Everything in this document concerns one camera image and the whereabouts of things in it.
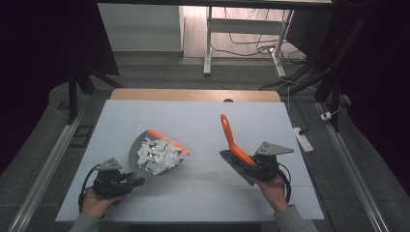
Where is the pile of white paper scraps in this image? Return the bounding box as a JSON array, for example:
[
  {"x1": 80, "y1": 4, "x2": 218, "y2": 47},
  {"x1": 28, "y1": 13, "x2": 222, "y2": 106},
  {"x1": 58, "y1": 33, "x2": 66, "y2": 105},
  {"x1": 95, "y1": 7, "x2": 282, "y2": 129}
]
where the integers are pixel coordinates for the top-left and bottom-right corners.
[{"x1": 136, "y1": 136, "x2": 189, "y2": 177}]

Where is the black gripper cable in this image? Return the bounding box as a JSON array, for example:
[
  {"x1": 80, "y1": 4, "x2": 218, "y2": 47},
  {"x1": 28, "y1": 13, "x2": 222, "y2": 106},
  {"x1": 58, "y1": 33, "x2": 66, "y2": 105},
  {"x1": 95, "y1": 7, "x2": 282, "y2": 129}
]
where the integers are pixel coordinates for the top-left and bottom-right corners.
[
  {"x1": 278, "y1": 161, "x2": 293, "y2": 205},
  {"x1": 78, "y1": 163, "x2": 102, "y2": 209}
]

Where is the person's right hand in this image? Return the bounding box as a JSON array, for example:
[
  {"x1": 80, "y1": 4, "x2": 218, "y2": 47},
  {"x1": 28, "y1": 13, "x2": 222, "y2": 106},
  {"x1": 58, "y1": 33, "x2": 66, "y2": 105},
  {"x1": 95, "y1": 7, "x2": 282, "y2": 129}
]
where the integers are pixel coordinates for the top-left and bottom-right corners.
[{"x1": 252, "y1": 173, "x2": 290, "y2": 214}]

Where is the black floor socket frame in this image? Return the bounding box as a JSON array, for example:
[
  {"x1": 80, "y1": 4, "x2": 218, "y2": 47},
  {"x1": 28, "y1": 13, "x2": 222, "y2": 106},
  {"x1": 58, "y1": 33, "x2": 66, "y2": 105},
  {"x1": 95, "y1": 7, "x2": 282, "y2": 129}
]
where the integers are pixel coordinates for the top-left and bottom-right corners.
[{"x1": 69, "y1": 125, "x2": 95, "y2": 149}]

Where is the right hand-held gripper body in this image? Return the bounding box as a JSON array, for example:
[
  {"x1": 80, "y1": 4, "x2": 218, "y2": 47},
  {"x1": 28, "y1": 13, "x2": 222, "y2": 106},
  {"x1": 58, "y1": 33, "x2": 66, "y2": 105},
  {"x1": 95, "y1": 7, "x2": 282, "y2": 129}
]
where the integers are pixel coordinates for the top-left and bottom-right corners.
[{"x1": 251, "y1": 140, "x2": 295, "y2": 182}]

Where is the black stand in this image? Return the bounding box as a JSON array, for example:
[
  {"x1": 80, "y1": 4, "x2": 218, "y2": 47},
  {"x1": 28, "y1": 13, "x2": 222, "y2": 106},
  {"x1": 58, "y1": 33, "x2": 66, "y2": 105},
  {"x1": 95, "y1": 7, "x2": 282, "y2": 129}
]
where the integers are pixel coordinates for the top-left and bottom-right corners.
[
  {"x1": 283, "y1": 9, "x2": 371, "y2": 133},
  {"x1": 66, "y1": 57, "x2": 125, "y2": 126}
]

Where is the white desk frame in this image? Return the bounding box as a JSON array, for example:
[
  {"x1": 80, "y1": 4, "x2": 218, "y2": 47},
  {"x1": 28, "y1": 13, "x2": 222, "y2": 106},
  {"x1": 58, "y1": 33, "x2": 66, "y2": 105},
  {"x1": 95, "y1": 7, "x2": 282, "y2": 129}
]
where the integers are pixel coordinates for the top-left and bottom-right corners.
[{"x1": 202, "y1": 6, "x2": 296, "y2": 78}]

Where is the aluminium rail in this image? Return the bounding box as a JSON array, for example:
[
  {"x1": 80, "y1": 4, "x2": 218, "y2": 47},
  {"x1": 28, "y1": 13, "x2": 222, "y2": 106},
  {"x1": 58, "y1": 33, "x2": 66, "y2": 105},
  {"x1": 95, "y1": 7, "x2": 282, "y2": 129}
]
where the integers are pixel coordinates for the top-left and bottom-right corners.
[
  {"x1": 7, "y1": 110, "x2": 85, "y2": 232},
  {"x1": 315, "y1": 101, "x2": 391, "y2": 232}
]

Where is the white power strip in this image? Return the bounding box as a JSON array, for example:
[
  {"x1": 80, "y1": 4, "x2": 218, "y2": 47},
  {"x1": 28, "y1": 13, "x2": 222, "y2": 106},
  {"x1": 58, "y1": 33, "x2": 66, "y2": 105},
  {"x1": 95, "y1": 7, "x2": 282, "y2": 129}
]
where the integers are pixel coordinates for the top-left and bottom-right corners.
[{"x1": 292, "y1": 127, "x2": 314, "y2": 154}]

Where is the grey dustpan with orange edge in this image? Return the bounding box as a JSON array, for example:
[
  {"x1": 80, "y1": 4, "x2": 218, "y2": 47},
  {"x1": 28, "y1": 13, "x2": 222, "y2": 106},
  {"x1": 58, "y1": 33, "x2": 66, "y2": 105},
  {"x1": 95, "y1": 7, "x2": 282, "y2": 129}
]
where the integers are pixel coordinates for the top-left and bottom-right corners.
[{"x1": 128, "y1": 129, "x2": 191, "y2": 180}]

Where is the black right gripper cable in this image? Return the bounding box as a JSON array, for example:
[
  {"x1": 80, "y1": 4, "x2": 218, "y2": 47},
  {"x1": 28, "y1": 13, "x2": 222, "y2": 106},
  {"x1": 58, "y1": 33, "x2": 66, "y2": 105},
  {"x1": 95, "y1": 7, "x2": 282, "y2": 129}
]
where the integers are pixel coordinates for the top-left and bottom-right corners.
[{"x1": 278, "y1": 161, "x2": 293, "y2": 205}]

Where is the tangle of black floor cables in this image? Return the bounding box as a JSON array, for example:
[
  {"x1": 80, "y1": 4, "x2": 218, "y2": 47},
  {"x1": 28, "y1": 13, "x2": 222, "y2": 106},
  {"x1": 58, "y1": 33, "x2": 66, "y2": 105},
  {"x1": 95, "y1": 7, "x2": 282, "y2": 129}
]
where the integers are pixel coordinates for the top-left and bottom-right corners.
[{"x1": 211, "y1": 8, "x2": 327, "y2": 95}]

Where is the brush with orange handle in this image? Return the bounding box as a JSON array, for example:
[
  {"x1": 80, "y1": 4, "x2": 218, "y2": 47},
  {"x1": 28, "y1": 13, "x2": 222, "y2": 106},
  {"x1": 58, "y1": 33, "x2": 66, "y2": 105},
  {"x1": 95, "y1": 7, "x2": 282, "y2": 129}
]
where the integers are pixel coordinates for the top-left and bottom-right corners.
[{"x1": 219, "y1": 113, "x2": 258, "y2": 188}]

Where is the wooden table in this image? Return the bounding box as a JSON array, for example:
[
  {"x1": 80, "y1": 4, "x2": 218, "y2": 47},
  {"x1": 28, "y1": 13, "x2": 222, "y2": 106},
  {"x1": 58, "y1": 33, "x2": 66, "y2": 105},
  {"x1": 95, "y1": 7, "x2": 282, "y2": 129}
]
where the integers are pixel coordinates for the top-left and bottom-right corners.
[{"x1": 109, "y1": 88, "x2": 282, "y2": 103}]

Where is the white cabinet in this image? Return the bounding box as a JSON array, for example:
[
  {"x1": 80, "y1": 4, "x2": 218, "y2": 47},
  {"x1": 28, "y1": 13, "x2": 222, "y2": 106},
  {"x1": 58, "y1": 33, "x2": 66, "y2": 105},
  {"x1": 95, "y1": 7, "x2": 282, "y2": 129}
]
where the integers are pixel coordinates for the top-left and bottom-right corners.
[{"x1": 97, "y1": 3, "x2": 186, "y2": 53}]

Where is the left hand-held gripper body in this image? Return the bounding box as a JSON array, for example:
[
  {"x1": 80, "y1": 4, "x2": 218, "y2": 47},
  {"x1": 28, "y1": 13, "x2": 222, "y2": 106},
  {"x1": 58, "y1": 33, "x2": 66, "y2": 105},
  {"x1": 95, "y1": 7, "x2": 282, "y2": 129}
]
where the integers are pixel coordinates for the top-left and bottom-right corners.
[{"x1": 91, "y1": 157, "x2": 136, "y2": 199}]

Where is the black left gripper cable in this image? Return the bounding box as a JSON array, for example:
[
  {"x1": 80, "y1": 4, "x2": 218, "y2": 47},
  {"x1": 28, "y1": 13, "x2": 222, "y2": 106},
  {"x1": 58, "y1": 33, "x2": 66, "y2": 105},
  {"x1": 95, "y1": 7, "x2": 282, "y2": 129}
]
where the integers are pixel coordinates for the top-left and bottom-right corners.
[{"x1": 78, "y1": 163, "x2": 102, "y2": 209}]

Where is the person's left hand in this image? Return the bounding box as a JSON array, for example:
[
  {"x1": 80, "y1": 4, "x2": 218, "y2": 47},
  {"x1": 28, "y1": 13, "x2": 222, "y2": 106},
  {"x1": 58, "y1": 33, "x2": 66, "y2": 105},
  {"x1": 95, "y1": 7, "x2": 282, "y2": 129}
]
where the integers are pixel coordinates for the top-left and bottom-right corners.
[{"x1": 79, "y1": 188, "x2": 131, "y2": 220}]

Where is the white board table cover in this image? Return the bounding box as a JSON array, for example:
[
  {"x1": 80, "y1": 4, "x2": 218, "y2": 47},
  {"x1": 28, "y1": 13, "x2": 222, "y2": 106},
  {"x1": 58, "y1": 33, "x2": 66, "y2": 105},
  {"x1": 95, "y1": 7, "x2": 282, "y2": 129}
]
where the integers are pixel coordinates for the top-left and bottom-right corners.
[{"x1": 54, "y1": 99, "x2": 325, "y2": 224}]

